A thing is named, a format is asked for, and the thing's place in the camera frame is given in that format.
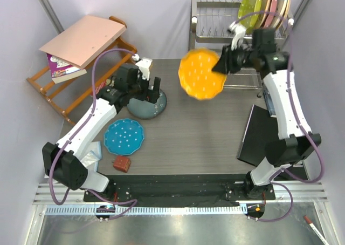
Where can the cream blue rimmed plate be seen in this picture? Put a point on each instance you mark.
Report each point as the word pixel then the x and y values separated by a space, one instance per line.
pixel 281 8

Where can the metal dish rack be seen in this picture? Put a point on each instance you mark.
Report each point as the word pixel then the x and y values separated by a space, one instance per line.
pixel 209 22

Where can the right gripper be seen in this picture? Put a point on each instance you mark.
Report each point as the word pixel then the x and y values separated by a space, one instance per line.
pixel 226 63

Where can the purple white book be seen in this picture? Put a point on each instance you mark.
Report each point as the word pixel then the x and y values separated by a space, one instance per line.
pixel 62 71

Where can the blue dotted plate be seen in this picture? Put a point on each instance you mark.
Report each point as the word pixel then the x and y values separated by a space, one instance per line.
pixel 124 137

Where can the white cloth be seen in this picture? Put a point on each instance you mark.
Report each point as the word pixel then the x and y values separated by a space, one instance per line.
pixel 93 154

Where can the dark blue-grey plate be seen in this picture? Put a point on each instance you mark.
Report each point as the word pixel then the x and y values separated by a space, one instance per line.
pixel 146 110

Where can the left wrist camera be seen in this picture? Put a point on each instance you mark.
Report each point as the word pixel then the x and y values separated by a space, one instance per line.
pixel 144 65

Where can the red white marker pen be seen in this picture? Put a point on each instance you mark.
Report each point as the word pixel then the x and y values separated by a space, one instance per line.
pixel 315 230

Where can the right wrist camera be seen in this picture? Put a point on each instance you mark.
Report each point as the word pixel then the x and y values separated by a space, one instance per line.
pixel 238 31

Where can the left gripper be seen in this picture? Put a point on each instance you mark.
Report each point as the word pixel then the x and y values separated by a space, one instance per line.
pixel 155 93

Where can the pink folder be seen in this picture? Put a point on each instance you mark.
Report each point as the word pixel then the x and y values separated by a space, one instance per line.
pixel 84 40

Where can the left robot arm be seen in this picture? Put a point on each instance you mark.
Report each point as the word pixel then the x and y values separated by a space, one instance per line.
pixel 78 139

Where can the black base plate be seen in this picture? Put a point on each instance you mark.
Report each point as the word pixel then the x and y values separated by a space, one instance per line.
pixel 184 190

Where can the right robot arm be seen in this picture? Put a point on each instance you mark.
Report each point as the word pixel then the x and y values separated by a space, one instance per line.
pixel 296 139

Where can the green dotted plate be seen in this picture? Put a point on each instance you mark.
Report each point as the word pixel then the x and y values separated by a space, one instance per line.
pixel 247 7

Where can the dark blue paperback book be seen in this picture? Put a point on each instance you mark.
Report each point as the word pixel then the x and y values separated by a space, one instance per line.
pixel 269 103

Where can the pink dotted plate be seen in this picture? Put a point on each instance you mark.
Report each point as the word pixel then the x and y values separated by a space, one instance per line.
pixel 270 16

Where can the cream floral plate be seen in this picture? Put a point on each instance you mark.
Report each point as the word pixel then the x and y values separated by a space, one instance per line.
pixel 265 6

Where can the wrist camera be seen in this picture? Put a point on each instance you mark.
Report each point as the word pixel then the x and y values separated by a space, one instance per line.
pixel 144 65
pixel 238 31

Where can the brown square block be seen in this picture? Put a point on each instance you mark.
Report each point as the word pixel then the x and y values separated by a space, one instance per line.
pixel 122 163

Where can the red comic book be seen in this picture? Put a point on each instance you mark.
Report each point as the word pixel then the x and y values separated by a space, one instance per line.
pixel 107 82

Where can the orange dotted plate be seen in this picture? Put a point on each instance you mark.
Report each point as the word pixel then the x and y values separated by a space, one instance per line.
pixel 196 76

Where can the black box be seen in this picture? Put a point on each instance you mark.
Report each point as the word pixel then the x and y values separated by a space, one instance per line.
pixel 260 130

